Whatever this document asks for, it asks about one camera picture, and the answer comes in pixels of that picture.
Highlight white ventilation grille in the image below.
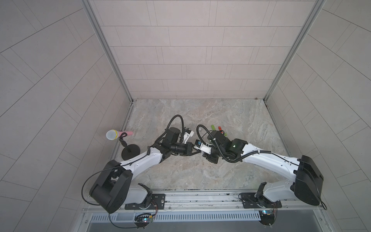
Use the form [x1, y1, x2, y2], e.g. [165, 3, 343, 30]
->
[90, 211, 261, 223]

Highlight aluminium rail frame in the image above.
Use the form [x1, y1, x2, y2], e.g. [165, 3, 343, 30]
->
[82, 185, 324, 214]

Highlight circuit board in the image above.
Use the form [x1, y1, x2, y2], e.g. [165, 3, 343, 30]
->
[259, 209, 276, 227]
[134, 213, 155, 227]

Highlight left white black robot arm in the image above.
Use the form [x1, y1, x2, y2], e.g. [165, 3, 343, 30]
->
[89, 121, 193, 214]

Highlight right circuit board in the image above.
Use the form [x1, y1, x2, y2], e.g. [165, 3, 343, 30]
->
[259, 209, 276, 227]

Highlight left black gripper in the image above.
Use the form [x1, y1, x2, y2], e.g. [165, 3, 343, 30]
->
[169, 142, 201, 157]

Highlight pink yellow toy microphone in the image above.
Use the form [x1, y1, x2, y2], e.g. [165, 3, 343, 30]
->
[106, 130, 133, 141]

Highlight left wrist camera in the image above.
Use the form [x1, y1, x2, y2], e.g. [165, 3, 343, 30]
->
[183, 128, 194, 144]

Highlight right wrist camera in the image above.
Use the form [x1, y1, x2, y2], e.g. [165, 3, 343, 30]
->
[194, 140, 212, 155]

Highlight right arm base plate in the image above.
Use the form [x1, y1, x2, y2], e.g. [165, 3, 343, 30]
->
[238, 192, 282, 209]

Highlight left circuit board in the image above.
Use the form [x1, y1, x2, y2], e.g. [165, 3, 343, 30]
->
[134, 213, 155, 227]

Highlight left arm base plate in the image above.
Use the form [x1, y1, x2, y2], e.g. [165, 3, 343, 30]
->
[125, 193, 166, 210]

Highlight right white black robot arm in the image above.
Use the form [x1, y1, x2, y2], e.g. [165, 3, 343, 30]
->
[194, 130, 327, 210]

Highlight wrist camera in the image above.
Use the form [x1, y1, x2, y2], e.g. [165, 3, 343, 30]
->
[194, 140, 212, 155]
[183, 128, 194, 144]

